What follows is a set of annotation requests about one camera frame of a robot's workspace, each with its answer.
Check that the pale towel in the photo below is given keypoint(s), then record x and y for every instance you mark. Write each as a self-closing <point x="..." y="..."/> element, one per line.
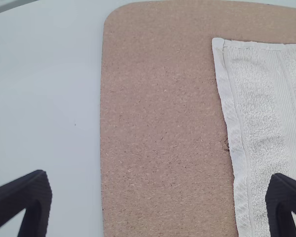
<point x="256" y="98"/>

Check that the cork mat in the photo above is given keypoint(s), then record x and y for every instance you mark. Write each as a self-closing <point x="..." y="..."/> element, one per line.
<point x="162" y="123"/>

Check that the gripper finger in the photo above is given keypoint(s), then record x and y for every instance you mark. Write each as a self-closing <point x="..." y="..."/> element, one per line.
<point x="40" y="192"/>
<point x="278" y="197"/>

